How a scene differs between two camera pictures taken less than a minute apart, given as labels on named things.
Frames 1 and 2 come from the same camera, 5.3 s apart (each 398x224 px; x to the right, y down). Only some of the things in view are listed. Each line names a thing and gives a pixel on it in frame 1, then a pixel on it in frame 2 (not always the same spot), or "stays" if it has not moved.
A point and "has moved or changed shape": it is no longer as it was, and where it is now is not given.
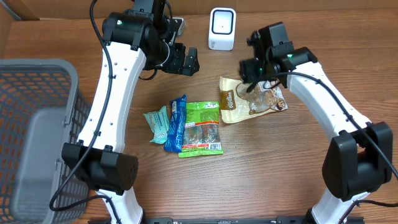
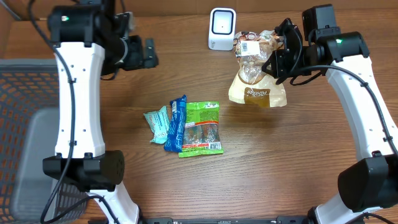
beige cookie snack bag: (237, 103) has moved or changed shape
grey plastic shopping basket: (41, 107) stays
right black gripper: (246, 73) -> (278, 70)
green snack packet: (201, 132) stays
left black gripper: (178, 66) -> (137, 61)
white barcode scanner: (222, 28) stays
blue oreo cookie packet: (177, 125) stays
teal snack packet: (158, 121) stays
